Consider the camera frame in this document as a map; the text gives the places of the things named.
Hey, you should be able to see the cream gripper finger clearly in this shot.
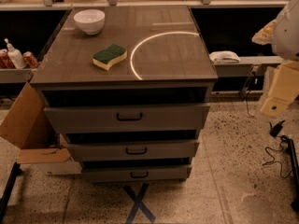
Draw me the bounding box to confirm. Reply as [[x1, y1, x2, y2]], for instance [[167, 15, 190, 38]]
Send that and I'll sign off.
[[260, 61, 299, 118], [251, 20, 276, 45]]

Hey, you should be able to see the red soda can at edge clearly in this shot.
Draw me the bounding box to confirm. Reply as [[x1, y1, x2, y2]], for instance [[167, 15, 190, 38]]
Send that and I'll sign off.
[[0, 49, 14, 69]]

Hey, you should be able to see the black cable on floor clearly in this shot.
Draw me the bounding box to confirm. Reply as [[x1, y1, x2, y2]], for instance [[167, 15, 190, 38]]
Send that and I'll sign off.
[[262, 135, 293, 179]]

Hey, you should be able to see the black stand leg right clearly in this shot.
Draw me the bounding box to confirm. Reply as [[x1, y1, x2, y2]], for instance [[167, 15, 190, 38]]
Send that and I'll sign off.
[[287, 139, 299, 213]]

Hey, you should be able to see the brown cardboard box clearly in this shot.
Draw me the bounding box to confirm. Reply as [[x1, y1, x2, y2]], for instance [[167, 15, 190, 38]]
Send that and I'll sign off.
[[0, 83, 81, 175]]

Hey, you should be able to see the grey bottom drawer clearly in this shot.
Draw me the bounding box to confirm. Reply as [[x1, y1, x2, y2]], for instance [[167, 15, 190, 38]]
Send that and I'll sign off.
[[82, 164, 192, 183]]

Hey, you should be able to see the white ceramic bowl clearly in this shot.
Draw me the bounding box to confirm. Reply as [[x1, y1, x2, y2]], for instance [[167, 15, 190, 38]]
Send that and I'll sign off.
[[74, 9, 106, 35]]

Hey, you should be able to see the black power adapter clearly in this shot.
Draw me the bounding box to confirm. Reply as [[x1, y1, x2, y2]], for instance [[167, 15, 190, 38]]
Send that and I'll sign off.
[[270, 120, 284, 137]]

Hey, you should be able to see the green and yellow sponge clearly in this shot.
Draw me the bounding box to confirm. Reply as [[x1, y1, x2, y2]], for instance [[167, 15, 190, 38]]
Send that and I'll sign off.
[[93, 44, 127, 71]]

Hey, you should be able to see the folded white cloth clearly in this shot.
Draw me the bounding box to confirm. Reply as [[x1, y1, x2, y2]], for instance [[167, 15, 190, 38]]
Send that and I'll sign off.
[[209, 50, 240, 63]]

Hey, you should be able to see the grey drawer cabinet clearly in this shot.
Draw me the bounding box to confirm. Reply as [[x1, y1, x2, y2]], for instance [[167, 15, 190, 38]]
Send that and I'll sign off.
[[31, 6, 217, 174]]

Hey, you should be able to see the black stand leg left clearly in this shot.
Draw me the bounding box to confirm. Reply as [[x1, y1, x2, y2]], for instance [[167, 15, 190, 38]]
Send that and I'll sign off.
[[0, 162, 22, 224]]

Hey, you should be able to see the black stand leg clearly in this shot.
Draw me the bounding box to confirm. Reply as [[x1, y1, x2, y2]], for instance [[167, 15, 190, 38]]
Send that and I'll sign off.
[[287, 139, 299, 213], [0, 162, 22, 224]]

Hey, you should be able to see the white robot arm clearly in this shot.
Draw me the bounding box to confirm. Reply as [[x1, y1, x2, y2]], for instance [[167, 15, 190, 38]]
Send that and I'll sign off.
[[251, 0, 299, 118]]

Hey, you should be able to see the grey middle drawer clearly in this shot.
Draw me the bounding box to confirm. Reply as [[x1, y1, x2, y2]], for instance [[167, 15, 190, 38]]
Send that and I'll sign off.
[[66, 140, 199, 161]]

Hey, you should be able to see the grey drawer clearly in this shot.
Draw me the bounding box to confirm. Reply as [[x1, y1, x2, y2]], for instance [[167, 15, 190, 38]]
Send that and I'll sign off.
[[66, 140, 199, 161], [44, 104, 209, 134], [82, 164, 192, 183]]

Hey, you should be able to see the white pump bottle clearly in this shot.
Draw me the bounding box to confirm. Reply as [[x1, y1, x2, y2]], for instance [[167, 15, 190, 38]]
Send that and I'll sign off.
[[5, 38, 26, 69]]

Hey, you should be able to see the grey top drawer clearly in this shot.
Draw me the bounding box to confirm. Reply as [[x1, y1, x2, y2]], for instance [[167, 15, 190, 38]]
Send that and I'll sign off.
[[44, 104, 209, 134]]

